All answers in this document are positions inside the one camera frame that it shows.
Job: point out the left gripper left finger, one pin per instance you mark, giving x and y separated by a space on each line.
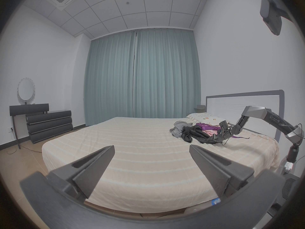
87 176

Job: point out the bed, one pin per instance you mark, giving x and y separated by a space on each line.
143 151

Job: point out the purple garment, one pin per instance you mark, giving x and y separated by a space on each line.
205 126

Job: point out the black T-shirt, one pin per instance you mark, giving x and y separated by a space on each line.
190 131

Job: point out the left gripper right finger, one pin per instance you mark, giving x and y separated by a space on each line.
212 173

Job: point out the grey bedside table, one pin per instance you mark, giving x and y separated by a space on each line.
199 108

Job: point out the pink garment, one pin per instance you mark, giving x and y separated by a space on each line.
209 133

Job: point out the black chest of drawers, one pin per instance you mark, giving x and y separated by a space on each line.
48 125

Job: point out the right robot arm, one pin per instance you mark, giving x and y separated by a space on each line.
255 112

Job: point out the round white framed mirror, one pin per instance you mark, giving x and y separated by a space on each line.
26 91

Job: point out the grey garment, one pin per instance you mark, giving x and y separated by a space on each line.
177 127

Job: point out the black dressing table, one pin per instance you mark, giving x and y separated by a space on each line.
28 109

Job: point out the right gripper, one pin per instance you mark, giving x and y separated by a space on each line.
226 133

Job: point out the white printed pillow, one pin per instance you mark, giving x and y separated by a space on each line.
205 117

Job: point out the blue-green curtain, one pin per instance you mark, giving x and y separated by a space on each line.
109 80
166 75

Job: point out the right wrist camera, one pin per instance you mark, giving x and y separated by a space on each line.
224 125

